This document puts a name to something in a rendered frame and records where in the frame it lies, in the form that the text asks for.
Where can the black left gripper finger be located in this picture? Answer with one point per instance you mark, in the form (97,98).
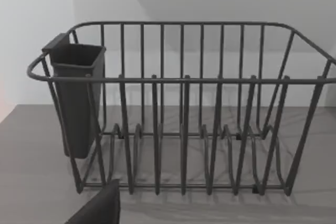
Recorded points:
(102,208)

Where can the dark grey cutlery holder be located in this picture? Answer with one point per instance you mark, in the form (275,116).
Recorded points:
(77,98)

